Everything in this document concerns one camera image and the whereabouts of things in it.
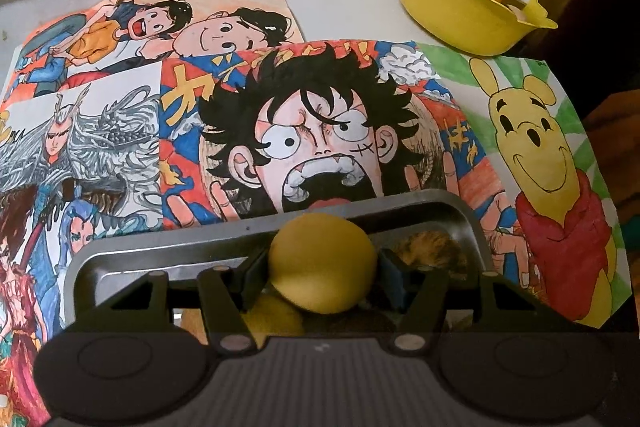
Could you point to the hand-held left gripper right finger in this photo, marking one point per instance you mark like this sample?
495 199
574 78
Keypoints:
395 279

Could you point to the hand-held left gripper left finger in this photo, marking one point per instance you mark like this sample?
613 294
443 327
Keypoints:
256 279

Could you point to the striped brown round fruit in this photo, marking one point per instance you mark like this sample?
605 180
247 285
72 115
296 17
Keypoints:
430 247

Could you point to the yellow round fruit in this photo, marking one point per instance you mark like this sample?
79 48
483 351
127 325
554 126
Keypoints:
322 262

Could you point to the grey metal tray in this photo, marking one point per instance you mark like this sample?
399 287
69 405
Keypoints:
350 202

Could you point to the spiky-haired shouting face drawing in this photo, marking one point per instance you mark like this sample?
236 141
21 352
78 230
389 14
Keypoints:
310 127

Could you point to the yellow bear drawing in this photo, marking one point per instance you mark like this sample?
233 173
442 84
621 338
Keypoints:
550 157

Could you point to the silver-haired warrior drawing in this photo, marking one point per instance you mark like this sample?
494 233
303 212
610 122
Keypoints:
100 132

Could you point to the cartoon children drawing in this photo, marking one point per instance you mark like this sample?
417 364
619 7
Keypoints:
100 42

